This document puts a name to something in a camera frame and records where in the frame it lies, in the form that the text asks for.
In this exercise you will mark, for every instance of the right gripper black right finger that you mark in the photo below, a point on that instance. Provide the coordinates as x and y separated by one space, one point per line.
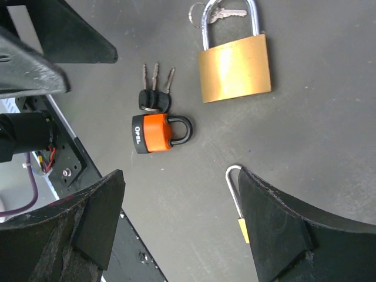
291 240

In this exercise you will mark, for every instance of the orange black hook lock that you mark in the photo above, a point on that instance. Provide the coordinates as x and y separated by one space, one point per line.
153 133

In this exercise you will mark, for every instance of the small padlock keys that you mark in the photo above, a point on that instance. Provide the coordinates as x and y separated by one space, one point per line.
150 98

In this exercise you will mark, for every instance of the silver key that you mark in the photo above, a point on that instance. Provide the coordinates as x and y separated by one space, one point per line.
221 13

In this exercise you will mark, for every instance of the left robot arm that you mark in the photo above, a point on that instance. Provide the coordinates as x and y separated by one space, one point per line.
65 37

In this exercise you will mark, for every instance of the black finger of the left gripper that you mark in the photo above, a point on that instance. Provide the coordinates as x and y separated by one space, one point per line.
25 72
65 37

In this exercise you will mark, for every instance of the small brass padlock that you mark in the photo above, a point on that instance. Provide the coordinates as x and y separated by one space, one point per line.
236 198

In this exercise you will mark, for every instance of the large brass padlock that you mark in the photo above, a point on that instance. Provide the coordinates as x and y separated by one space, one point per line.
237 68

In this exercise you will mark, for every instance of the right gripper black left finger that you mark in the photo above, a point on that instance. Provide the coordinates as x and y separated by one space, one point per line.
70 239

